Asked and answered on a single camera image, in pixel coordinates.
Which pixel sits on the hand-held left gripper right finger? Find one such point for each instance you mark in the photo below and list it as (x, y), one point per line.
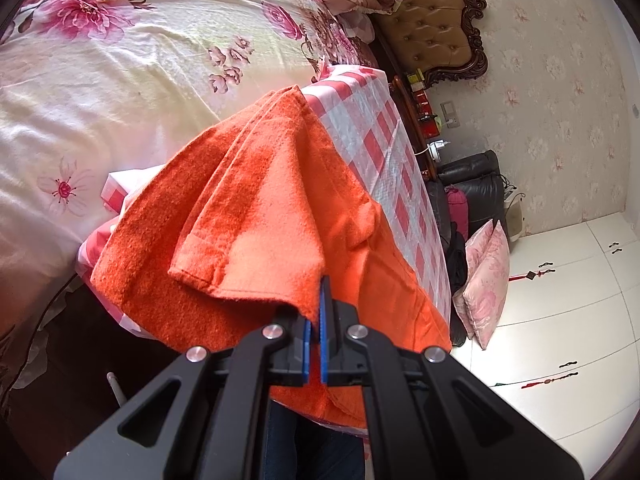
(323, 340)

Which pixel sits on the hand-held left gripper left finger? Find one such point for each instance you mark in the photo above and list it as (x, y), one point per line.
(305, 355)

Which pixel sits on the orange pants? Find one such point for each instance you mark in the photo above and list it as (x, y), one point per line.
(260, 200)

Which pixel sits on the person's blue jeans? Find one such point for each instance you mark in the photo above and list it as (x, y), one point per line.
(320, 452)

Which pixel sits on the magenta cloth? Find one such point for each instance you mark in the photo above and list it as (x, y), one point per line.
(457, 210)

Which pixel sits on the white pole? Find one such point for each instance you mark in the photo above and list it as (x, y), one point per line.
(117, 390)

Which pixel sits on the dark wooden nightstand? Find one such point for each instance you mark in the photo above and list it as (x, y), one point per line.
(430, 160)

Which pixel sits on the red tassel ornament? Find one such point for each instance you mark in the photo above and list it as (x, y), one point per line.
(550, 380)
(531, 275)

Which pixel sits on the pink checked table cloth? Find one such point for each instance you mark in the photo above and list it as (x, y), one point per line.
(370, 125)

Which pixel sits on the black leather chair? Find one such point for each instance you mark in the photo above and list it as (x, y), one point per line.
(475, 180)

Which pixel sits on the white charger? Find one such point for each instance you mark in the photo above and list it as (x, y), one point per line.
(438, 150)

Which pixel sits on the red container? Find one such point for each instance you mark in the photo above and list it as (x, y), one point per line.
(426, 117)

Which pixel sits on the white wardrobe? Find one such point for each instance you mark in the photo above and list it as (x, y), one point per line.
(575, 310)

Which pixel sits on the floral bed sheet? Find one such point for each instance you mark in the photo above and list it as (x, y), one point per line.
(125, 85)

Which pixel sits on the tufted tan headboard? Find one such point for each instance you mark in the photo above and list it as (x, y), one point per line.
(430, 15)

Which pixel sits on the wall switch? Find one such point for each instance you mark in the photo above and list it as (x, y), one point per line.
(450, 114)

